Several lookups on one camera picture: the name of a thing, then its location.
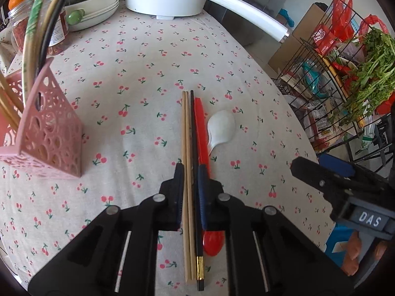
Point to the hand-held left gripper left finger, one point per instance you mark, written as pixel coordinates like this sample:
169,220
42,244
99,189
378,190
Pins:
179,191

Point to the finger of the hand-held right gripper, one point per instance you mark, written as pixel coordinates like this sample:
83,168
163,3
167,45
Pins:
334,164
321,182

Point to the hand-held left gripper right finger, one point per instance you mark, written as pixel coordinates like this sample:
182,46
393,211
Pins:
202,197

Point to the black chopstick with gold band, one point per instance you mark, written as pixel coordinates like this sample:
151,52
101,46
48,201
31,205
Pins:
49,24
193,129

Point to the red plastic spoon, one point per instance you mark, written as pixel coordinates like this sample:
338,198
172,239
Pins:
202,129

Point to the pink perforated utensil holder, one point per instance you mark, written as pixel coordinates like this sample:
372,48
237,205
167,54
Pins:
52,123

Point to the brown wooden chopstick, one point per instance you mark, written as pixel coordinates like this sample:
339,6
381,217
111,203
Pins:
12,97
9,114

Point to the light chopstick with green print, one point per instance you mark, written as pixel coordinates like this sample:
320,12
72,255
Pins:
49,3
31,21

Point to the person's right hand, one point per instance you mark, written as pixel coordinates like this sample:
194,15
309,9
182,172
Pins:
353,252

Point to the pile of food packets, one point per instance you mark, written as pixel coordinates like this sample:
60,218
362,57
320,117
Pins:
321,111

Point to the white plastic spoon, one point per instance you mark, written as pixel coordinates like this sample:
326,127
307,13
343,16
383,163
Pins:
220,125

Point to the red plastic bag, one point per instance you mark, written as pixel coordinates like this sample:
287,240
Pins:
373,23
342,9
385,107

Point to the bunch of leafy greens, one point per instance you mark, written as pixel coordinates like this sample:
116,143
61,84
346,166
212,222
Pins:
370,67

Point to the red snack packet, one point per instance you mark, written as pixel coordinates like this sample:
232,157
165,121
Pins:
324,38

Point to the cardboard box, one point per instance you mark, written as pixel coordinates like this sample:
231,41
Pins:
296,43

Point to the cherry print tablecloth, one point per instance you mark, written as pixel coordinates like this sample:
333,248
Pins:
139,67

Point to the white bowl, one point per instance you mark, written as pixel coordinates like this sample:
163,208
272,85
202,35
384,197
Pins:
101,9

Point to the short labelled spice jar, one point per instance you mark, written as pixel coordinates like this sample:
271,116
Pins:
58,34

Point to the small green round object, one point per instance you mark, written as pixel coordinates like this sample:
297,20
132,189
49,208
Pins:
75,17

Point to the tall jar of red berries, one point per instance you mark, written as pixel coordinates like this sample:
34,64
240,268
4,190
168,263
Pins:
18,27

